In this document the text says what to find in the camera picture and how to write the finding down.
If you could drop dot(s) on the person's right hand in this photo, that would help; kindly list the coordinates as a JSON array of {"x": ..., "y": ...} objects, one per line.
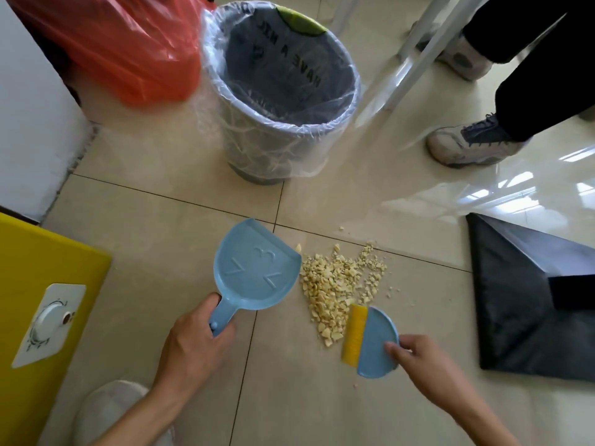
[{"x": 432, "y": 373}]

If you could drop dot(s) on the yellow cabinet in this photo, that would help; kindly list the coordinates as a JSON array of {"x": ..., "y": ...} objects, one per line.
[{"x": 28, "y": 255}]

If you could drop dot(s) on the person's right forearm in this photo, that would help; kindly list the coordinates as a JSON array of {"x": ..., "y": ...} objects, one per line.
[{"x": 483, "y": 425}]

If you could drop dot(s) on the white furniture leg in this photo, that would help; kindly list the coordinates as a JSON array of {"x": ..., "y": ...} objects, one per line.
[
  {"x": 344, "y": 11},
  {"x": 437, "y": 27}
]

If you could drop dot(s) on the red plastic bag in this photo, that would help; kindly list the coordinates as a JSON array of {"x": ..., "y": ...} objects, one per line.
[{"x": 135, "y": 46}]

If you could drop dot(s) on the grey waste bin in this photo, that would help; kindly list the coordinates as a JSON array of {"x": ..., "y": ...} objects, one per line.
[{"x": 258, "y": 179}]

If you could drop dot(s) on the blue brush with yellow bristles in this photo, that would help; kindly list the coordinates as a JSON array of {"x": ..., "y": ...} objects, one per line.
[{"x": 374, "y": 343}]

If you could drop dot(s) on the person's right thumb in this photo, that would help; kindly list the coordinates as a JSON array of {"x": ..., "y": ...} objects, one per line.
[{"x": 395, "y": 353}]

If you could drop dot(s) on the person's white shoe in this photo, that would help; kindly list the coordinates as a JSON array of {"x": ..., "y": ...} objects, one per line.
[{"x": 109, "y": 408}]

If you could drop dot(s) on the white dial plate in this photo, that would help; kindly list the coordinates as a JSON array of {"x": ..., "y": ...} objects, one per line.
[{"x": 46, "y": 325}]

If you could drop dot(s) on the clear plastic bin liner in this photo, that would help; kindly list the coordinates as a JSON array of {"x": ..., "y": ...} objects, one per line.
[{"x": 244, "y": 148}]

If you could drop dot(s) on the person's left thumb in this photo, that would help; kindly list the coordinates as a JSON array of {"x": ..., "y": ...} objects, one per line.
[{"x": 227, "y": 338}]

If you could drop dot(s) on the person's left forearm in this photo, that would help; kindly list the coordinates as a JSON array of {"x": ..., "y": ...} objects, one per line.
[{"x": 139, "y": 420}]

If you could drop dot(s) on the black stand base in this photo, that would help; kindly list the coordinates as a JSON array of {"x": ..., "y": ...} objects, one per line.
[{"x": 511, "y": 297}]

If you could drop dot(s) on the person's left hand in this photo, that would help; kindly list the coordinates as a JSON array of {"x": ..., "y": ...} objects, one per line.
[{"x": 193, "y": 343}]

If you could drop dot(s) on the pile of yellow crumbs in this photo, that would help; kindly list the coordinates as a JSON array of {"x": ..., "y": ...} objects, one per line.
[{"x": 325, "y": 285}]

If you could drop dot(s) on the blue plastic dustpan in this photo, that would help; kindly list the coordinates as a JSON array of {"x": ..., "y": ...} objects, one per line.
[{"x": 255, "y": 269}]

